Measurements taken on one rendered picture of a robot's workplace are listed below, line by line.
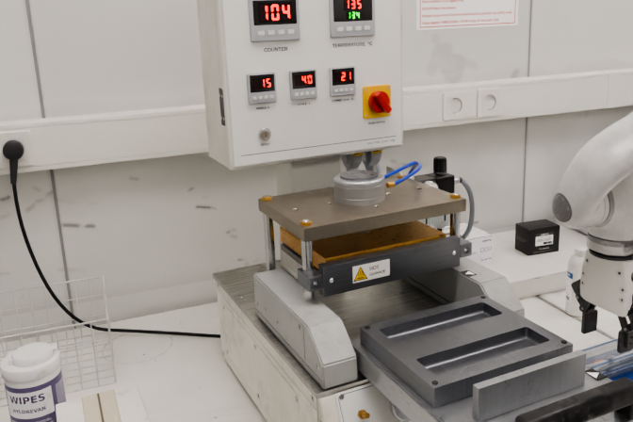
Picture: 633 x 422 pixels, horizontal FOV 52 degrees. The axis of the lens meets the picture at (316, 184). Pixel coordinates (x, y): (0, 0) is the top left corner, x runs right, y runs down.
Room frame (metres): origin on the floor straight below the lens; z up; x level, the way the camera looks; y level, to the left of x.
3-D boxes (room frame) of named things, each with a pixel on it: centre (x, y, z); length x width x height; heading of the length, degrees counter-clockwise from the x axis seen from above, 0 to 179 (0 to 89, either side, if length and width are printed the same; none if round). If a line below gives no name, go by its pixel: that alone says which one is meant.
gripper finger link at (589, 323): (1.07, -0.47, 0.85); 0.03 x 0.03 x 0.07; 24
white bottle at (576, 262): (1.28, -0.55, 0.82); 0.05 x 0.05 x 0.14
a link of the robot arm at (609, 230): (1.03, -0.49, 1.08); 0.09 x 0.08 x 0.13; 109
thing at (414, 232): (0.97, -0.07, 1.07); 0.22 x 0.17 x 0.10; 114
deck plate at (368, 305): (1.00, -0.05, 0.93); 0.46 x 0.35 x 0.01; 24
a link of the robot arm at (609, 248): (1.03, -0.50, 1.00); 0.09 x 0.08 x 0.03; 24
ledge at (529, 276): (1.54, -0.51, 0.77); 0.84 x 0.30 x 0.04; 111
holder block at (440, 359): (0.73, -0.17, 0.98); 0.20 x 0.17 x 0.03; 114
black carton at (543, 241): (1.54, -0.55, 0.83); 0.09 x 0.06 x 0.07; 106
